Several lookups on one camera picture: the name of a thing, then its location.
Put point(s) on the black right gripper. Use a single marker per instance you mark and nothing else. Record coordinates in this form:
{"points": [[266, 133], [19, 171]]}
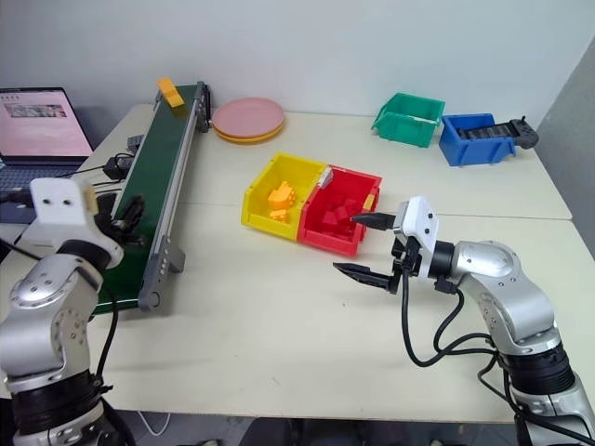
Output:
{"points": [[405, 258]]}

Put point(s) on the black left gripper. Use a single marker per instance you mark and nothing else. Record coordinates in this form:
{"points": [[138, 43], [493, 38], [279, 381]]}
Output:
{"points": [[111, 230]]}

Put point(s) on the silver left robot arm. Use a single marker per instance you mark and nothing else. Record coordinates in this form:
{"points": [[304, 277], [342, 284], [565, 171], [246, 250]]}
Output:
{"points": [[42, 320]]}

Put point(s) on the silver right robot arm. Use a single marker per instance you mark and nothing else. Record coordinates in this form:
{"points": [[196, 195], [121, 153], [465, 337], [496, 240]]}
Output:
{"points": [[506, 297]]}

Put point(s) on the green conveyor belt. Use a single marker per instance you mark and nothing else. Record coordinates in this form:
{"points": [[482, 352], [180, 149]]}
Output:
{"points": [[153, 186]]}

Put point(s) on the red toy block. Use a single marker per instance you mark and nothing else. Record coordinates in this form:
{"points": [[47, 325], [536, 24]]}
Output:
{"points": [[332, 218], [351, 206]]}

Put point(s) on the black power adapter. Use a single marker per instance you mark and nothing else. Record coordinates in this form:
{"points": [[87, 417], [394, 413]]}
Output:
{"points": [[117, 166]]}

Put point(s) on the red storage bin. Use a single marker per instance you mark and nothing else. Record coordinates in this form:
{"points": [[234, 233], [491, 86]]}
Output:
{"points": [[358, 183]]}

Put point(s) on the white label on red bin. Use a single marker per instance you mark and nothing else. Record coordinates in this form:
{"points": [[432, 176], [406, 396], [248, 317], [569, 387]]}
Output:
{"points": [[327, 177]]}

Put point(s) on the small orange toy block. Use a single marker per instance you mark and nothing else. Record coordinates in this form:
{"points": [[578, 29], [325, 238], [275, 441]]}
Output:
{"points": [[279, 215]]}

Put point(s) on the large orange toy block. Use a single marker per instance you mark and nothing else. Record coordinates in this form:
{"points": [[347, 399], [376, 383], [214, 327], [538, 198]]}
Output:
{"points": [[282, 194]]}

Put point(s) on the yellow storage bin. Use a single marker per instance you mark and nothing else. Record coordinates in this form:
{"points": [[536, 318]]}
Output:
{"points": [[274, 172]]}

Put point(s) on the open laptop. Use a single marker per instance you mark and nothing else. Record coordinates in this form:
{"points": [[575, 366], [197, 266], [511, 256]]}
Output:
{"points": [[37, 130]]}

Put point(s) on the yellow toy block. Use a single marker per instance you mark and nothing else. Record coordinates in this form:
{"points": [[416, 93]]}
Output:
{"points": [[169, 93]]}

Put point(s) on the green storage bin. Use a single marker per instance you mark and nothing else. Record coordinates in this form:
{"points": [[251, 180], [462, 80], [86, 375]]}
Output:
{"points": [[409, 116]]}

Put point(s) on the blue storage bin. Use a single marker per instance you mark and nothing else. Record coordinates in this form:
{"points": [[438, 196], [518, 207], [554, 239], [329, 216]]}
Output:
{"points": [[474, 148]]}

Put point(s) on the yellow plate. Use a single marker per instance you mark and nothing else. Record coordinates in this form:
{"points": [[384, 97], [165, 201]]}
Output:
{"points": [[251, 138]]}

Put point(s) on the pink plate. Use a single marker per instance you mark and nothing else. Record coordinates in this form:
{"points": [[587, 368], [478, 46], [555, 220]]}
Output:
{"points": [[248, 116]]}

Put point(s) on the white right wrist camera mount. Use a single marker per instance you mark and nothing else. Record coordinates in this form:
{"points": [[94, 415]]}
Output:
{"points": [[420, 232]]}

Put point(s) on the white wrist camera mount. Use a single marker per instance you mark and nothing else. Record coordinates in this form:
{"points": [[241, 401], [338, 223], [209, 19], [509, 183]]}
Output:
{"points": [[51, 209], [420, 232]]}

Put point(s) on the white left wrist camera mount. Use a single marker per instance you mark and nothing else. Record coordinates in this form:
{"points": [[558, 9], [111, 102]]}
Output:
{"points": [[51, 209]]}

